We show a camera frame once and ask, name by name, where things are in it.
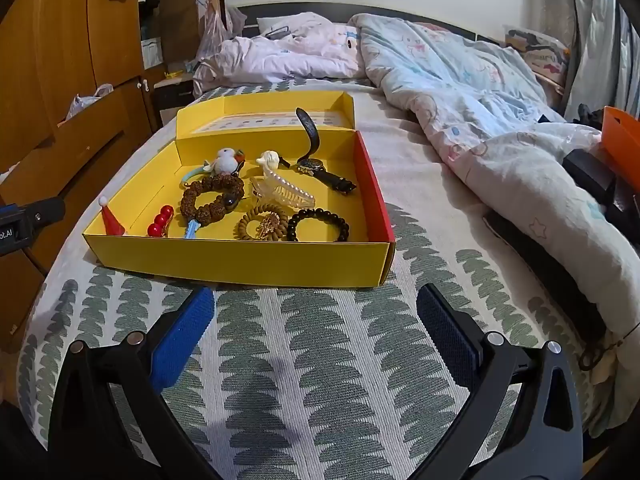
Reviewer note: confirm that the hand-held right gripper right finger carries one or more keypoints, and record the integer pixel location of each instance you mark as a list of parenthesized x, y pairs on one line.
[(447, 335)]

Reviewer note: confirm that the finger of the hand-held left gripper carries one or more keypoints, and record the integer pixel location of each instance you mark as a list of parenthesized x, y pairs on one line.
[(47, 212)]

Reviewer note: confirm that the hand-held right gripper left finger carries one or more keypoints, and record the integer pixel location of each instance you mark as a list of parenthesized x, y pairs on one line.
[(182, 342)]

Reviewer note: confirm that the red santa hat hair clip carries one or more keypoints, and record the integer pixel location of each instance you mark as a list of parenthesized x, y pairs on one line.
[(112, 222)]

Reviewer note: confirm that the red bead hair clip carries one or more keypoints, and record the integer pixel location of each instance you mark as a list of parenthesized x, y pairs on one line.
[(160, 220)]

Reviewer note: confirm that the blue hair clip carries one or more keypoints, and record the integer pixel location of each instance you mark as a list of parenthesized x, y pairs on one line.
[(192, 230)]

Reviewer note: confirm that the yellow cardboard box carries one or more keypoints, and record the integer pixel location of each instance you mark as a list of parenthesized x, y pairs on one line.
[(300, 260)]

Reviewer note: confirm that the gold hair clip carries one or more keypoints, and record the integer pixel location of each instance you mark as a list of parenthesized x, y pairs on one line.
[(267, 225)]

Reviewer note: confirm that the clear pearl claw hair clip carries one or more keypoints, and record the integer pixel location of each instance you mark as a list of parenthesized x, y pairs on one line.
[(285, 192)]

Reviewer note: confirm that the white plush hair clip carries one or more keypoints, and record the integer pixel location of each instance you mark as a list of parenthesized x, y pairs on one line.
[(225, 162)]

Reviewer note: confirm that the white flower hair clip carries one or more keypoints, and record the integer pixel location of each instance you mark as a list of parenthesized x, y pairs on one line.
[(267, 160)]

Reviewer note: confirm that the white plastic bag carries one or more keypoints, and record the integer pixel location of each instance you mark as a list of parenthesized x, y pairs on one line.
[(85, 102)]

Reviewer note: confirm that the green leaf patterned bed sheet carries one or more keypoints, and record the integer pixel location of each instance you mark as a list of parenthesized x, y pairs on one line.
[(310, 360)]

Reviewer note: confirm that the wooden wardrobe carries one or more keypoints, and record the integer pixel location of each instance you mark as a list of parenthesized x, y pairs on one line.
[(60, 60)]

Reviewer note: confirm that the black box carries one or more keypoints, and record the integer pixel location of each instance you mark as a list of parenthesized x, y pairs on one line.
[(587, 175)]

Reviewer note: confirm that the pale blue printed quilt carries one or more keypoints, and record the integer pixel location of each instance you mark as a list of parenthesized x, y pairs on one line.
[(475, 110)]

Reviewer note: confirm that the hanging clear plastic bag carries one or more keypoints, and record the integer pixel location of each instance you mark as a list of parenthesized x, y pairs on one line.
[(212, 37)]

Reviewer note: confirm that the orange box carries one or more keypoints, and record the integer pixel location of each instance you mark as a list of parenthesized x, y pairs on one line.
[(622, 145)]

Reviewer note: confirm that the pink white quilt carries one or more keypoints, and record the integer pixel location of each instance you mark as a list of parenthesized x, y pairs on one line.
[(280, 55)]

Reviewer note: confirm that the printed pillow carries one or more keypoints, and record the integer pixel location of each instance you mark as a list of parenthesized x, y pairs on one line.
[(537, 52)]

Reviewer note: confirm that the dark bed headboard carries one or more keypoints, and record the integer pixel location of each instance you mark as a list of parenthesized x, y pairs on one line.
[(280, 10)]

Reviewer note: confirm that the grey curtain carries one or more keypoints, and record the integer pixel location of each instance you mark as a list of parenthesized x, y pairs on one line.
[(600, 35)]

